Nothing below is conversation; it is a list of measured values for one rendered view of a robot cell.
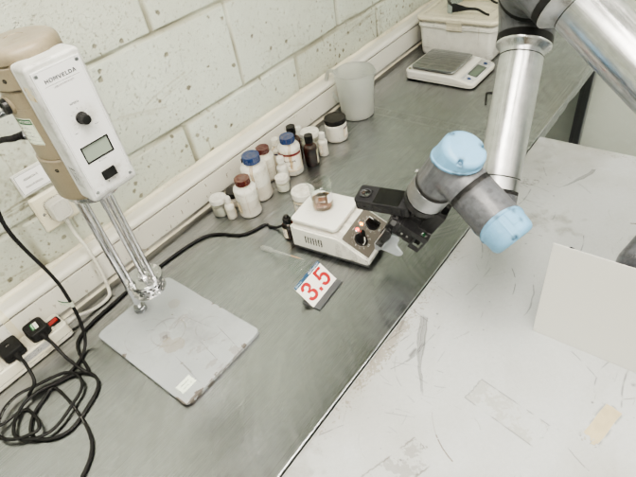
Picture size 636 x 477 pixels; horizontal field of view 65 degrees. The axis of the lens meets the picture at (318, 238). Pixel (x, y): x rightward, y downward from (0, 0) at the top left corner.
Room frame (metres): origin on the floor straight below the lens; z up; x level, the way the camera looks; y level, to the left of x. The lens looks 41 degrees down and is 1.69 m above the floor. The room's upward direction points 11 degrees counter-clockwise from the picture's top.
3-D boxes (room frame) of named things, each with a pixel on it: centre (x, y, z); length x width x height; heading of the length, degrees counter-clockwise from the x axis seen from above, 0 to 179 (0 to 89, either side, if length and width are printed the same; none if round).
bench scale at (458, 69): (1.64, -0.57, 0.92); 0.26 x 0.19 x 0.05; 45
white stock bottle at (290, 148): (1.21, 0.03, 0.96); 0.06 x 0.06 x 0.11
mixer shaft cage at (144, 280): (0.69, 0.33, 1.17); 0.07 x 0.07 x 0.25
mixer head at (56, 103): (0.67, 0.32, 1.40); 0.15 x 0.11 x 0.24; 45
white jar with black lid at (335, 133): (1.35, -0.12, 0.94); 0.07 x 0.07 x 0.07
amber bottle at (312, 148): (1.23, -0.03, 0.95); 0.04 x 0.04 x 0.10
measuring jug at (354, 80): (1.48, -0.19, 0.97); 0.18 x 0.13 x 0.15; 54
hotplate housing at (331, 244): (0.88, -0.05, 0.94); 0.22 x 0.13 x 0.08; 53
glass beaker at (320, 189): (0.91, -0.02, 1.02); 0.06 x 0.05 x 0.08; 73
